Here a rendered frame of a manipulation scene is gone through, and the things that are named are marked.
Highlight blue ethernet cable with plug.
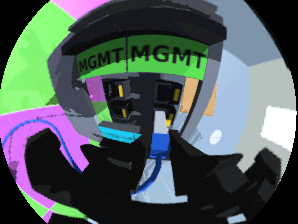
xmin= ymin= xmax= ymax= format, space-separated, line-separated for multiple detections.
xmin=1 ymin=111 xmax=172 ymax=193

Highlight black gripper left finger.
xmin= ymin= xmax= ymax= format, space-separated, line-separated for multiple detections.
xmin=80 ymin=128 xmax=153 ymax=194

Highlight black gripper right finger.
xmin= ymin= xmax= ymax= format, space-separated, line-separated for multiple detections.
xmin=169 ymin=129 xmax=243 ymax=197

